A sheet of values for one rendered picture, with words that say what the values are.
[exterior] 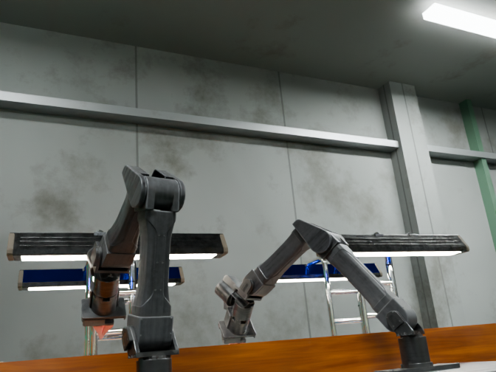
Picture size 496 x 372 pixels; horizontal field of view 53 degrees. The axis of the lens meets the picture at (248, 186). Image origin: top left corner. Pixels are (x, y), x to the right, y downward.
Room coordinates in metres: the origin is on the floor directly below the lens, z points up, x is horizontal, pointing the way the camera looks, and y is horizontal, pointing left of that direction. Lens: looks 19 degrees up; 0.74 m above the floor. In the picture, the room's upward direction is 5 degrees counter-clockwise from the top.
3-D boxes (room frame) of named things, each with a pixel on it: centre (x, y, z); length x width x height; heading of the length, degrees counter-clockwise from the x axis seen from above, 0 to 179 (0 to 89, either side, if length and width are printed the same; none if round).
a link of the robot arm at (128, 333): (0.94, 0.20, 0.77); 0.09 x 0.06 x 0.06; 125
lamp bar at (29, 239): (1.44, 0.38, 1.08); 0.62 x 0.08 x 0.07; 112
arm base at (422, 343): (1.20, -0.34, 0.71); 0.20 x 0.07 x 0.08; 116
